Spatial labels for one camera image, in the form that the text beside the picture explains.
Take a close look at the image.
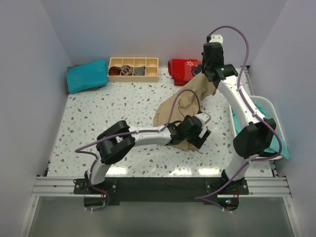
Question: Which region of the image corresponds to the folded teal t shirt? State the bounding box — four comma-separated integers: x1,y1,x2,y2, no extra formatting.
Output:
66,59,108,94

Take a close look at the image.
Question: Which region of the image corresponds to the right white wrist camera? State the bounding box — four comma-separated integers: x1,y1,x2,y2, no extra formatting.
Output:
206,34,224,45

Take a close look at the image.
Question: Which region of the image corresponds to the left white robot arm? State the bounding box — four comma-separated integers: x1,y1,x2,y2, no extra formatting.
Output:
85,113,211,194

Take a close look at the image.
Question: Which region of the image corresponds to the grey fabric item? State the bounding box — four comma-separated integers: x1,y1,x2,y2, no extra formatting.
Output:
134,66,146,76

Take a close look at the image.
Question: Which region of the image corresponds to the orange black fabric item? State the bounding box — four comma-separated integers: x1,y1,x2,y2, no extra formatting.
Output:
108,66,121,76

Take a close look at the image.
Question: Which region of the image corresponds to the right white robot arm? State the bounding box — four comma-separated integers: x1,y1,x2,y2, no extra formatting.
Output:
202,41,277,194

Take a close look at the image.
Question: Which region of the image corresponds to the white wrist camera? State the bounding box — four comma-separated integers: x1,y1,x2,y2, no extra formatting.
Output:
206,34,224,45
195,113,211,126

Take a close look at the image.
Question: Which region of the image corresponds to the brown floral fabric item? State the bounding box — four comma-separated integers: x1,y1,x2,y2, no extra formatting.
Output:
121,65,133,76

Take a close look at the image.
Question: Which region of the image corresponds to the wooden compartment box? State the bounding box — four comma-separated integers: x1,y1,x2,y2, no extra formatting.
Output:
107,57,159,82

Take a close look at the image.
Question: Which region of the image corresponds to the teal shirt in basket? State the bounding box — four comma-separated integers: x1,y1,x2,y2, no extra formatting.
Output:
232,103,291,159

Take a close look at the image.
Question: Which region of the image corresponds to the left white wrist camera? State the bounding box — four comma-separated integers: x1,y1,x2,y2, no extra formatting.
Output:
195,113,211,126

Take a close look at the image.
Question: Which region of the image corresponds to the beige t shirt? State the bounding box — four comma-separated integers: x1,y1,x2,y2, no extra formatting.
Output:
152,73,220,152

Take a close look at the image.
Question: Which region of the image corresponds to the red cartoon folded cloth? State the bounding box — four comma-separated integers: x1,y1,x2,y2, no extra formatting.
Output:
168,59,202,86

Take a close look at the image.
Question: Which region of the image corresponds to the white plastic laundry basket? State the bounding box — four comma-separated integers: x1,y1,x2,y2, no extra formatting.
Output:
229,95,288,161

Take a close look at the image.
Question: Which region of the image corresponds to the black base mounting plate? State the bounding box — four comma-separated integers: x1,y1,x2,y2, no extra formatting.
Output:
73,177,249,210

